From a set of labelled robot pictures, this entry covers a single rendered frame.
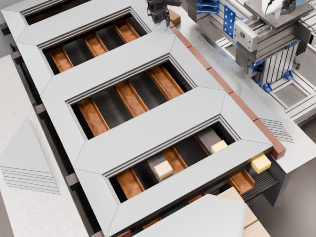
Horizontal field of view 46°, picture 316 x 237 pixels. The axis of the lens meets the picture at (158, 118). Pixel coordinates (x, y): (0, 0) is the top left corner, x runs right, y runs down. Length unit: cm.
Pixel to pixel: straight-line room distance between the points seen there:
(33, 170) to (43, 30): 83
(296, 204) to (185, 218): 113
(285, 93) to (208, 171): 123
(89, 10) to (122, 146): 94
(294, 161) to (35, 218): 112
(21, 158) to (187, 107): 76
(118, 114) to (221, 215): 90
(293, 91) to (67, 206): 163
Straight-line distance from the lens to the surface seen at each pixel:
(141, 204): 144
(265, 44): 185
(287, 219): 237
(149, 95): 210
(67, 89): 184
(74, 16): 222
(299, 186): 247
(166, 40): 195
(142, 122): 162
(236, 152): 153
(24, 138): 182
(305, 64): 279
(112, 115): 206
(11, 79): 216
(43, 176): 169
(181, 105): 166
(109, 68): 187
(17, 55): 224
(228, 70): 203
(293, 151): 177
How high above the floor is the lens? 216
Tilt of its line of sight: 54 degrees down
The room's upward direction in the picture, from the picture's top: 10 degrees counter-clockwise
